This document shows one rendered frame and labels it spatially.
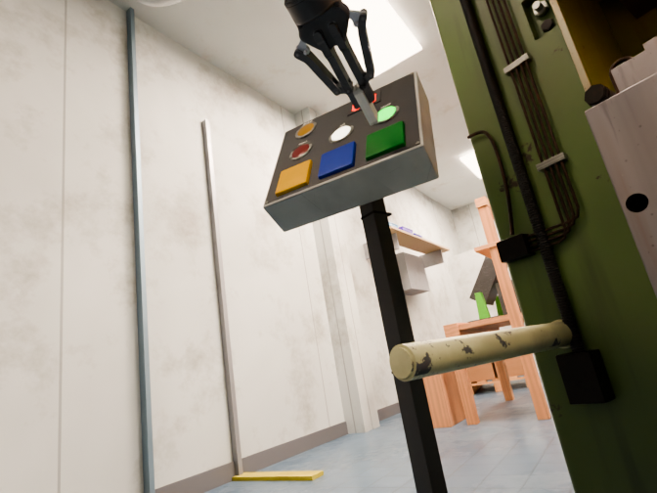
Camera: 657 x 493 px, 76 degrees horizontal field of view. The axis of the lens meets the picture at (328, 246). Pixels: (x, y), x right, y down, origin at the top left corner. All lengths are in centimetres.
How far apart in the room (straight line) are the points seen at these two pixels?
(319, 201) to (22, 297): 224
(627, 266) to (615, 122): 28
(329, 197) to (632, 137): 47
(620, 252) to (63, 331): 268
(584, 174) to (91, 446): 270
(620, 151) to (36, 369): 270
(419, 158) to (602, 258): 37
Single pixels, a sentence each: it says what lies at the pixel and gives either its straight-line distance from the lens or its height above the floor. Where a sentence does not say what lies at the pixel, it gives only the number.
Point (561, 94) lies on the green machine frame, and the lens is 98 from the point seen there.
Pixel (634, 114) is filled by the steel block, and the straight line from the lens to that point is 70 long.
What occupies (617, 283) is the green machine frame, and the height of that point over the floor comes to 69.
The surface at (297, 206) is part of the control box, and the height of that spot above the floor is 94.
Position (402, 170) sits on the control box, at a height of 94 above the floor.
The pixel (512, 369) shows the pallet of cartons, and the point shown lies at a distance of 636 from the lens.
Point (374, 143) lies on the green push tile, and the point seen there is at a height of 101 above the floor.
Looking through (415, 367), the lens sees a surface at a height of 61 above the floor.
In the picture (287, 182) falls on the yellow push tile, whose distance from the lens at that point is 86.
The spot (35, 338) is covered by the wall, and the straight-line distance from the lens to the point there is 284.
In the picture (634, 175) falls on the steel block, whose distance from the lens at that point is 68.
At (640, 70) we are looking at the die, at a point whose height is 95.
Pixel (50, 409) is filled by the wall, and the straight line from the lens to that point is 283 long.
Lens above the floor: 62
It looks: 16 degrees up
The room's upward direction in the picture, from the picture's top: 10 degrees counter-clockwise
